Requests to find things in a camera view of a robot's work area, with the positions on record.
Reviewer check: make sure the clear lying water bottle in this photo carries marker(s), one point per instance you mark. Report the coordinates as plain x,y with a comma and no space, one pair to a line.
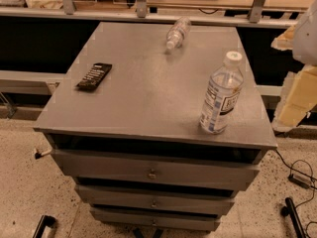
177,33

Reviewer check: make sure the top grey drawer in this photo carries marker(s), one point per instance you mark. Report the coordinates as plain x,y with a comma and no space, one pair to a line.
155,169

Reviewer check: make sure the black power adapter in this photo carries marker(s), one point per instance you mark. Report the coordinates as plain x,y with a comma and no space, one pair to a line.
303,182

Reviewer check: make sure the grey metal rail frame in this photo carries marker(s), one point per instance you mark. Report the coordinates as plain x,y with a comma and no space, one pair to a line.
239,13

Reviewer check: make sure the bottom grey drawer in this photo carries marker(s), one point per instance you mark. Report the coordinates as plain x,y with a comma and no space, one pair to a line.
155,219

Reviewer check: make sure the black bar right floor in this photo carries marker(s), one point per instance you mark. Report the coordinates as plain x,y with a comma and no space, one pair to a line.
289,209

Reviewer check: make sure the black bar floor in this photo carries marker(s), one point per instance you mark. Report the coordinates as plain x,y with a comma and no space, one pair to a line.
45,221
289,209

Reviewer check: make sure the blue labelled plastic bottle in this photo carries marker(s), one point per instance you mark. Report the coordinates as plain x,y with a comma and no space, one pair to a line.
224,87

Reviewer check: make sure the grey drawer cabinet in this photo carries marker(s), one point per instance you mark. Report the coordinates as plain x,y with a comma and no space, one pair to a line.
150,104

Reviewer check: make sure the black remote control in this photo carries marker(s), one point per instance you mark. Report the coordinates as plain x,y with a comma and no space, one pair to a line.
94,76

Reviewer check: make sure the grey drawer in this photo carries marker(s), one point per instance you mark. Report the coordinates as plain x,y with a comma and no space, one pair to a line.
155,219
155,169
133,198

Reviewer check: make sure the middle grey drawer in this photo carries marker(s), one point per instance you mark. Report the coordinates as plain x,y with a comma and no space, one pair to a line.
133,198

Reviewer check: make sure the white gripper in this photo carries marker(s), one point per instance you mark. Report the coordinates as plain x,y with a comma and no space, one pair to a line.
306,39

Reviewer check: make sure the black bar left floor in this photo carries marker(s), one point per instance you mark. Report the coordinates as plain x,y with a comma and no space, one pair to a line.
45,221

